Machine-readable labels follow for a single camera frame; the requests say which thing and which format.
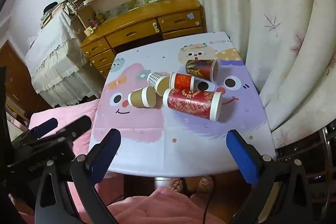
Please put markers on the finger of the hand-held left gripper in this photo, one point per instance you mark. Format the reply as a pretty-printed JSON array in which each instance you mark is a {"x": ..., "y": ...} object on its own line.
[
  {"x": 46, "y": 126},
  {"x": 78, "y": 125}
]

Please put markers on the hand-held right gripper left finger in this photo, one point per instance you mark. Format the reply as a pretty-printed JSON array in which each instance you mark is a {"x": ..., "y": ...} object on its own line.
[{"x": 105, "y": 155}]

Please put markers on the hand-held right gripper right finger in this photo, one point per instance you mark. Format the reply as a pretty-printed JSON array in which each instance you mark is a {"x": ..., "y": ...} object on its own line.
[{"x": 242, "y": 158}]

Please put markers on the brown white-rimmed paper cup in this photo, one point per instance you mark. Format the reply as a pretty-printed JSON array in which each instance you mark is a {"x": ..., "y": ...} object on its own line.
[{"x": 140, "y": 98}]

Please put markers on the large red patterned paper cup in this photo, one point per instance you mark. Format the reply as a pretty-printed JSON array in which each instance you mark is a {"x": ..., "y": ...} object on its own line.
[{"x": 193, "y": 104}]

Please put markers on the checkered brown paper cup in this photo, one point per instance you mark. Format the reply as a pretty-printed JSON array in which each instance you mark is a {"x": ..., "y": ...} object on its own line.
[{"x": 157, "y": 83}]

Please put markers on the small red paper cup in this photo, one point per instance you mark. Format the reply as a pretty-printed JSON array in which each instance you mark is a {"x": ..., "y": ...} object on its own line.
[{"x": 183, "y": 81}]

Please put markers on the dark red black paper cup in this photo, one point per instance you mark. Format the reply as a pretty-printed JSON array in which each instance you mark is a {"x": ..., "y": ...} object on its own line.
[{"x": 200, "y": 69}]

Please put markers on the pink bed sheet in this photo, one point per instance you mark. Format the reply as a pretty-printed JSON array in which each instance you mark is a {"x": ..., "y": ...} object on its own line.
[{"x": 78, "y": 111}]

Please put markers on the floral slippers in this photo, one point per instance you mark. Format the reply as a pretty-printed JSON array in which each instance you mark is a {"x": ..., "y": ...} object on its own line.
[{"x": 199, "y": 184}]

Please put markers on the dark wooden cabinet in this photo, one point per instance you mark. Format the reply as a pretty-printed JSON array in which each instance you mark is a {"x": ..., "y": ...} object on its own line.
[{"x": 18, "y": 77}]

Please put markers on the cartoon printed table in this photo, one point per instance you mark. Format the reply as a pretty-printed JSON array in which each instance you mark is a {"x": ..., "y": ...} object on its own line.
[{"x": 183, "y": 142}]

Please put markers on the white lace covered furniture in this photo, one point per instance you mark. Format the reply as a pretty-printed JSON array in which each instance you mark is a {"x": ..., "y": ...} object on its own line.
[{"x": 57, "y": 56}]

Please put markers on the pink fleece garment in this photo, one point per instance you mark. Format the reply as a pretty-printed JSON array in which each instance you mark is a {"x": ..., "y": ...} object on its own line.
[{"x": 162, "y": 205}]

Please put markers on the stack of books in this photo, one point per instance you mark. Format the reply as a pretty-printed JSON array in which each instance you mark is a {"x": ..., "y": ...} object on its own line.
[{"x": 52, "y": 15}]

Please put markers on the wooden desk with drawers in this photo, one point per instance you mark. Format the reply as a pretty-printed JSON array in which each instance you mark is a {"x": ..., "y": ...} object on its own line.
[{"x": 136, "y": 22}]

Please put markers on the grey table post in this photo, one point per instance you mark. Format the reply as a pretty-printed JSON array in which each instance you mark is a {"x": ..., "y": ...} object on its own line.
[{"x": 162, "y": 183}]

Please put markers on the metal chair frame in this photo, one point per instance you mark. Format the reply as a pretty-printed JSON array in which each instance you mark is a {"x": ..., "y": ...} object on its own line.
[{"x": 328, "y": 150}]

